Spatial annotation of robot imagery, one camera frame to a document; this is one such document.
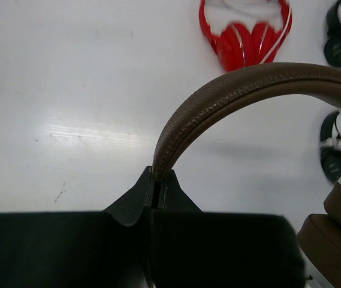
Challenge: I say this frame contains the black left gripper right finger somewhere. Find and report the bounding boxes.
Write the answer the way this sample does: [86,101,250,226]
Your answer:
[151,172,305,287]

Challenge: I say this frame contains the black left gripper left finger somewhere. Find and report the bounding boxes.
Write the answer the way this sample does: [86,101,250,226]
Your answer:
[0,167,151,287]

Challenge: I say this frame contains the brown silver headphones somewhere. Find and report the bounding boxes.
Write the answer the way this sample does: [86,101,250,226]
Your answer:
[153,63,341,287]

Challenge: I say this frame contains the near black headphones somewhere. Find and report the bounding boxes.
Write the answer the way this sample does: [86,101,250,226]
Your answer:
[319,110,341,183]

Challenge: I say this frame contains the red headphones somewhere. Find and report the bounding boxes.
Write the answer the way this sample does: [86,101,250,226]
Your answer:
[198,1,292,72]

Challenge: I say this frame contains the white cable of red headphones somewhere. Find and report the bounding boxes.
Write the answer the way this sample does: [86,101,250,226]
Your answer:
[206,0,291,61]

